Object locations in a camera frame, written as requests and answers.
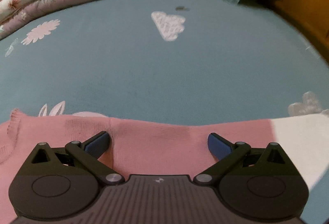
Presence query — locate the wooden headboard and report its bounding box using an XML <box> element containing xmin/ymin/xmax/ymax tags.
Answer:
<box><xmin>272</xmin><ymin>0</ymin><xmax>329</xmax><ymax>62</ymax></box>

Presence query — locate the teal floral bed sheet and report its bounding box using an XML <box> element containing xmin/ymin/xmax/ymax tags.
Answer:
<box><xmin>0</xmin><ymin>0</ymin><xmax>329</xmax><ymax>224</ymax></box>

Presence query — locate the pink and white knit sweater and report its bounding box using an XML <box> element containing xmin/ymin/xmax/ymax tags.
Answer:
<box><xmin>1</xmin><ymin>110</ymin><xmax>328</xmax><ymax>223</ymax></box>

